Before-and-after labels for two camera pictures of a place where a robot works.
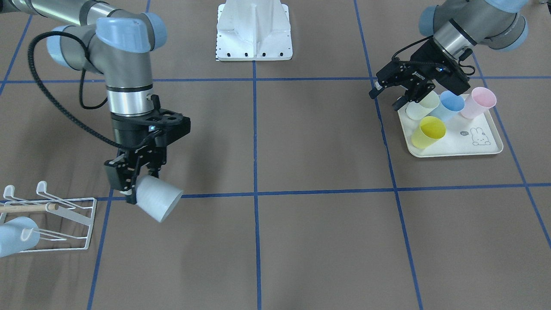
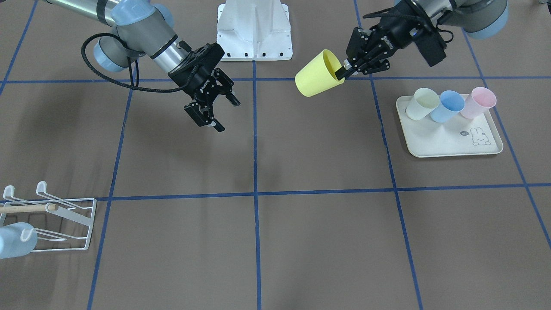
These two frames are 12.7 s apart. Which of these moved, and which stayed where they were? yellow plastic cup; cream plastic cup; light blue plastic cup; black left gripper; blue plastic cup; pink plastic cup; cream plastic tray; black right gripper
Moved: black left gripper; yellow plastic cup; black right gripper; light blue plastic cup
Stayed: cream plastic cup; cream plastic tray; pink plastic cup; blue plastic cup
